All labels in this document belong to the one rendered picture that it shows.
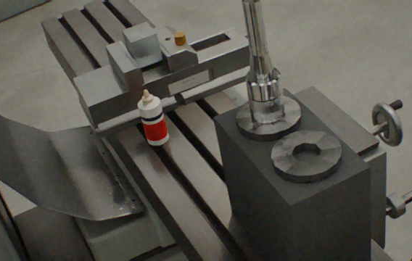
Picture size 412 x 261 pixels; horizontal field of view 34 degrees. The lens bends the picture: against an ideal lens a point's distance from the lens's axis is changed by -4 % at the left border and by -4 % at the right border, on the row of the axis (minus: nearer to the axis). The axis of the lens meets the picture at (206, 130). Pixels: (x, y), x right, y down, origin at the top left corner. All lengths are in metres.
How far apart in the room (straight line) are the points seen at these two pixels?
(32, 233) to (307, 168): 0.78
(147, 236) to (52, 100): 2.01
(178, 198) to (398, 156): 1.54
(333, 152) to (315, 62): 2.26
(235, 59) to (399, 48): 1.90
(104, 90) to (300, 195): 0.60
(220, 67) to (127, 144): 0.24
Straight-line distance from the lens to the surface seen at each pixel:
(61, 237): 1.45
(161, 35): 1.37
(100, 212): 1.24
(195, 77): 1.34
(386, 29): 3.35
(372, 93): 2.90
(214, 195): 1.13
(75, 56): 1.61
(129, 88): 1.30
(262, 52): 0.88
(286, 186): 0.85
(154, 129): 1.24
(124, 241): 1.30
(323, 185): 0.84
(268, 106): 0.91
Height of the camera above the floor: 1.68
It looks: 37 degrees down
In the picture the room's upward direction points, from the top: 12 degrees counter-clockwise
